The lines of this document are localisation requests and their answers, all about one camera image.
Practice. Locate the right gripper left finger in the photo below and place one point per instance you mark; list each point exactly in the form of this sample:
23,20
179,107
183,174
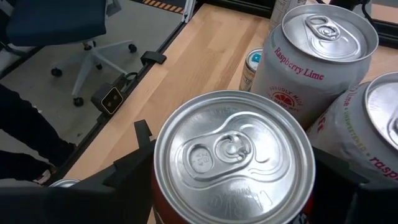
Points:
124,193

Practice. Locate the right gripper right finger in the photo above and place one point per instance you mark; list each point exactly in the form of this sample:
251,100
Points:
342,202

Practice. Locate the silver red Spindrift can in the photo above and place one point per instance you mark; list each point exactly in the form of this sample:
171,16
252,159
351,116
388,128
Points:
311,77
357,140

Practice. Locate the red Fanta can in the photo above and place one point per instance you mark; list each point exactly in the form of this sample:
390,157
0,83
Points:
233,155

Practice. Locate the wooden shelf with black legs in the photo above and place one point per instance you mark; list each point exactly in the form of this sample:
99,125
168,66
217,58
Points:
384,63

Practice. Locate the silver blue slim can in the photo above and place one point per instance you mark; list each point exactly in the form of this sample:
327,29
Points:
63,183
250,71

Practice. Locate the person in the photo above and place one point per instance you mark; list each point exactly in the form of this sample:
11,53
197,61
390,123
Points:
25,124

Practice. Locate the black table edge clip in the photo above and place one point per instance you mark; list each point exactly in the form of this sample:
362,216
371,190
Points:
153,57

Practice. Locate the blue office chair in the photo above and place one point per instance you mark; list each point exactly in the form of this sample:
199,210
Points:
56,21

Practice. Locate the black mat with orange stripes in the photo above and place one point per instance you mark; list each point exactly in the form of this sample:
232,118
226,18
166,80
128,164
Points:
161,5

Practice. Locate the small black depth camera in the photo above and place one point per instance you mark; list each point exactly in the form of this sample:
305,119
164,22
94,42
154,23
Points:
110,99

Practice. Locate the silver aluminium extrusion post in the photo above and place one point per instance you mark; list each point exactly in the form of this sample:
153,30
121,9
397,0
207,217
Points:
188,11

